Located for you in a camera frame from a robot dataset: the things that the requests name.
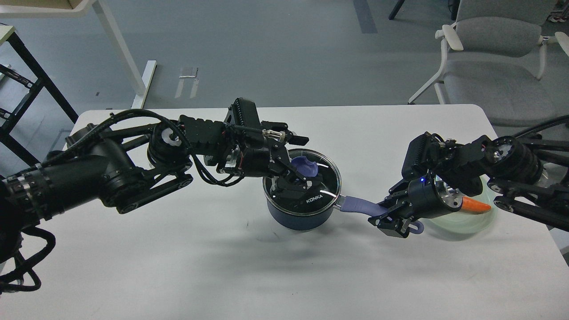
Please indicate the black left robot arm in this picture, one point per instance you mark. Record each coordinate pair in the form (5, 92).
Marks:
(131, 159)

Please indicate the glass pot lid blue knob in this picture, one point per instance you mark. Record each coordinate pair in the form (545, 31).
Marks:
(313, 190)

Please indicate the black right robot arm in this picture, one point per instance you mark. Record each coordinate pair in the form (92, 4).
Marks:
(438, 174)

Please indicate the toy carrot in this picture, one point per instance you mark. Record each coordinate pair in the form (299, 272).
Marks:
(473, 206)

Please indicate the black metal rack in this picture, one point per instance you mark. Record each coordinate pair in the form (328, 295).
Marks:
(43, 81)

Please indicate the grey office chair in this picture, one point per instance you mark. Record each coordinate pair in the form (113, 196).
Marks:
(509, 94)

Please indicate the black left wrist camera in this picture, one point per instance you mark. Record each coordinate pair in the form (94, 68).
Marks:
(243, 112)

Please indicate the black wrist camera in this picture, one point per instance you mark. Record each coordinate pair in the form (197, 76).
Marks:
(243, 112)
(420, 156)

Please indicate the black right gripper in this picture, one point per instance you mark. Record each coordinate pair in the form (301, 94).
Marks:
(426, 197)

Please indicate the blue saucepan with handle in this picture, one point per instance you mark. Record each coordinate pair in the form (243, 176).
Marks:
(343, 204)

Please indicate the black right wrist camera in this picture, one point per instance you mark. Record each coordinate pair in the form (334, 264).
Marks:
(420, 156)

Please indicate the white desk frame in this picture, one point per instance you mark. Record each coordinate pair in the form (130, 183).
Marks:
(26, 9)

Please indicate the clear green plate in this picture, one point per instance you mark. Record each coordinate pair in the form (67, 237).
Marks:
(461, 223)

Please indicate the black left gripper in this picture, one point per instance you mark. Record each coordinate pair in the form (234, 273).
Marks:
(263, 153)

